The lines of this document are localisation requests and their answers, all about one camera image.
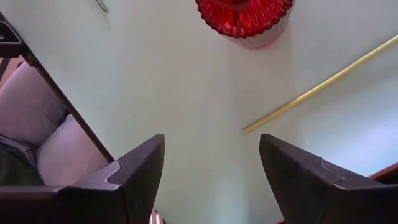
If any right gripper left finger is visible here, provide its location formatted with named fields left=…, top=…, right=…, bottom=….
left=0, top=133, right=165, bottom=224

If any yellow tulip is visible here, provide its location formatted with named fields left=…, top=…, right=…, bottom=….
left=242, top=33, right=398, bottom=135

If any red ribbed glass vase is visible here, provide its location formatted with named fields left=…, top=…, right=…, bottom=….
left=195, top=0, right=295, bottom=50

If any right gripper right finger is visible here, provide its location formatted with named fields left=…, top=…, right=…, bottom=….
left=259, top=133, right=398, bottom=224

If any green table mat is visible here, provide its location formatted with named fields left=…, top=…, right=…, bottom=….
left=0, top=0, right=398, bottom=224

